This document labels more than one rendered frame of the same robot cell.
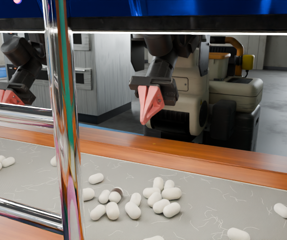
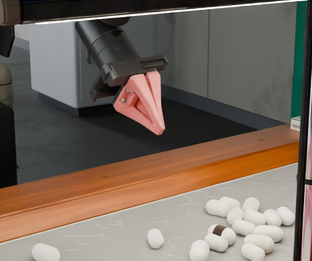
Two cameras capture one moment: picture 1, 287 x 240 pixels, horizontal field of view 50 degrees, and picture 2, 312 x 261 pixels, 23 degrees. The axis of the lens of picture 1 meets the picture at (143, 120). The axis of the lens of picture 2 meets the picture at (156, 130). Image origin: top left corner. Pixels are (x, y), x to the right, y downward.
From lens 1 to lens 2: 85 cm
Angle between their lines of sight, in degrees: 58
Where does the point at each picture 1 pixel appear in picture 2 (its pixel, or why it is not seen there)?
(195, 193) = not seen: hidden behind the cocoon
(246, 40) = not seen: outside the picture
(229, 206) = (294, 194)
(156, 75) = (134, 55)
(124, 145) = (81, 193)
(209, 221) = not seen: outside the picture
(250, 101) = (8, 92)
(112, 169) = (124, 228)
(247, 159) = (223, 149)
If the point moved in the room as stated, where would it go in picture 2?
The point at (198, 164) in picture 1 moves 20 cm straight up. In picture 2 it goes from (196, 174) to (198, 40)
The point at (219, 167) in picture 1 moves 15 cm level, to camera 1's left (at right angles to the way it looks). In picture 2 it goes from (220, 169) to (173, 199)
